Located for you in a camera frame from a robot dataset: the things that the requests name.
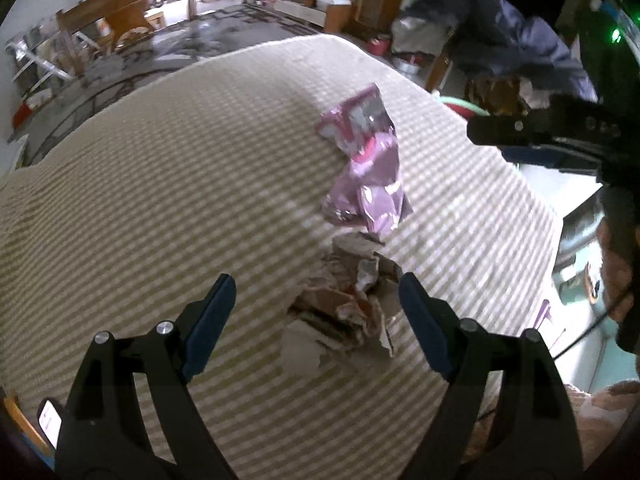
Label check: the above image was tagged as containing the brown paper wrapper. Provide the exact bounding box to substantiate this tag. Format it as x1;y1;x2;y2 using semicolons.
280;232;402;377

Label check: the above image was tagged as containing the purple snack wrapper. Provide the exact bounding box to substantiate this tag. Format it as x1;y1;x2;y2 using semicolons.
317;84;412;240

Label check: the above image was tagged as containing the person right hand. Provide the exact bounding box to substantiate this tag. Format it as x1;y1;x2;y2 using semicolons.
597;219;634;325

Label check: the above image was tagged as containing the white screen smartphone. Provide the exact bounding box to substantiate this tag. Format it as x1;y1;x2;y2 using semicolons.
37;398;63;450

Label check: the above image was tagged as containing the dark wooden chair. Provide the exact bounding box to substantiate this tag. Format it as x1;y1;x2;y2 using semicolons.
424;53;529;116

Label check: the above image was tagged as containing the red bin with green rim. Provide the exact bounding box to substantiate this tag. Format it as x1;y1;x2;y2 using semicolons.
439;96;489;120

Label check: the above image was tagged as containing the beige striped table cloth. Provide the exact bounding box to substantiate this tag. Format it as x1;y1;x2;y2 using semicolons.
1;35;562;479

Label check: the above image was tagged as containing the small red flower pot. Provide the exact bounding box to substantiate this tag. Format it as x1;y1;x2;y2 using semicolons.
366;35;392;58

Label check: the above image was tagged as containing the low tv cabinet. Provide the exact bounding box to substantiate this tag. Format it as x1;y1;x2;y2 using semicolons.
243;0;354;34

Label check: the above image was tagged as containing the red bag on floor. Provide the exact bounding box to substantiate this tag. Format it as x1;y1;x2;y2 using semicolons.
12;103;34;130

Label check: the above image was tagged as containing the grey patterned floor rug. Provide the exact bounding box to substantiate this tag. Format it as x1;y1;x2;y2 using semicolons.
16;3;320;166

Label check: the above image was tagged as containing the white magazine rack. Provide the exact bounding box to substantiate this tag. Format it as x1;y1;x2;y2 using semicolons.
6;18;102;99

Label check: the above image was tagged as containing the wooden bench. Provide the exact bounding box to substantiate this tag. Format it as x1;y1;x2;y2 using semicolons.
55;0;199;57

